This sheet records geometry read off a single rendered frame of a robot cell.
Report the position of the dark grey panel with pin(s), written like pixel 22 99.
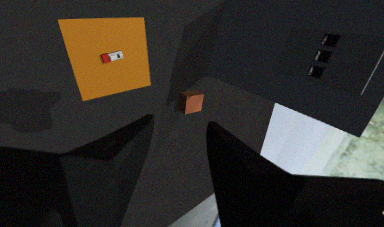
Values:
pixel 321 58

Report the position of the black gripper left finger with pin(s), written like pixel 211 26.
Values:
pixel 90 186

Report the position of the orange flat square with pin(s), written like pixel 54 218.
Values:
pixel 85 39

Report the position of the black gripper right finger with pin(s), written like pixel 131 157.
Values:
pixel 251 191

